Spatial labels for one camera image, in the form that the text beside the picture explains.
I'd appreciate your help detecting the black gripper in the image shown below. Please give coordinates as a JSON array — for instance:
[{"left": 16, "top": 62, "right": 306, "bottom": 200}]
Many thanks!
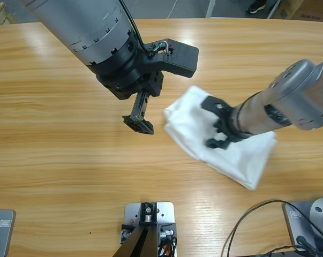
[
  {"left": 90, "top": 34, "right": 164, "bottom": 135},
  {"left": 205, "top": 105, "right": 254, "bottom": 150}
]

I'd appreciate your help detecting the white T-shirt with black logo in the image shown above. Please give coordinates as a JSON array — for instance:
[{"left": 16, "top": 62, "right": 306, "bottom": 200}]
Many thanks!
[{"left": 162, "top": 85, "right": 279, "bottom": 191}]

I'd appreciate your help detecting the white table leg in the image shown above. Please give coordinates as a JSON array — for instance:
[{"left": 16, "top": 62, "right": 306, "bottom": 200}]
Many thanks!
[{"left": 205, "top": 0, "right": 216, "bottom": 18}]

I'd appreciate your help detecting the black shoe with white sole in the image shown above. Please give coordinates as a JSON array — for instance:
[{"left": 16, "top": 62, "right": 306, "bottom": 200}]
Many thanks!
[{"left": 246, "top": 0, "right": 266, "bottom": 14}]

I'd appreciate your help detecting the slanted pale bar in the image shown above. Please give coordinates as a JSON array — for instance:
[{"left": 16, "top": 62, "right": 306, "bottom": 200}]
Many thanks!
[{"left": 266, "top": 0, "right": 282, "bottom": 19}]

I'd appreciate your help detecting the cardboard box with blue print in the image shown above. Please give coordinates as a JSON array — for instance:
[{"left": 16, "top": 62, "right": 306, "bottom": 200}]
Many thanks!
[{"left": 273, "top": 0, "right": 323, "bottom": 21}]

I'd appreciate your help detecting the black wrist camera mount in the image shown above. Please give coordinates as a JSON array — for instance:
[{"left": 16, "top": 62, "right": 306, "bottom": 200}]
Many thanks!
[
  {"left": 200, "top": 95, "right": 231, "bottom": 115},
  {"left": 145, "top": 38, "right": 199, "bottom": 79}
]

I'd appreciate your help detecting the black cable on table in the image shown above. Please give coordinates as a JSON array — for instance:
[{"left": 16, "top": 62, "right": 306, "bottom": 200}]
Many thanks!
[{"left": 222, "top": 198, "right": 323, "bottom": 257}]

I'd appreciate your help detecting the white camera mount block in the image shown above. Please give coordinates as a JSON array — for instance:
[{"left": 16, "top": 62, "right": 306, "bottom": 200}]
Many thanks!
[{"left": 119, "top": 202, "right": 178, "bottom": 257}]

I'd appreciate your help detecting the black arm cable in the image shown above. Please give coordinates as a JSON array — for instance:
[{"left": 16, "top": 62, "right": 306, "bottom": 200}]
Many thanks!
[{"left": 118, "top": 0, "right": 151, "bottom": 58}]

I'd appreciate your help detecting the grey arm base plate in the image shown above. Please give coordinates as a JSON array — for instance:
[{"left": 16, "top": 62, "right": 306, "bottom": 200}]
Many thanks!
[
  {"left": 282, "top": 197, "right": 323, "bottom": 252},
  {"left": 0, "top": 209, "right": 17, "bottom": 257}
]

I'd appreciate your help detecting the orange and black cable bundle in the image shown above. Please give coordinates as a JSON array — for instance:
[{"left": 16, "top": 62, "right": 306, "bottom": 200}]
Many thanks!
[{"left": 157, "top": 237, "right": 178, "bottom": 257}]

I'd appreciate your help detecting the white floor cable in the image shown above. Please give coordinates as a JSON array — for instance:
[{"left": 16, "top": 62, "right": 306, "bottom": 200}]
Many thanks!
[{"left": 168, "top": 0, "right": 178, "bottom": 19}]

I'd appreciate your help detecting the thin twisted black cable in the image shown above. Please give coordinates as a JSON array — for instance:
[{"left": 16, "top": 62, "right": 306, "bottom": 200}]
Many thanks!
[{"left": 268, "top": 244, "right": 301, "bottom": 254}]

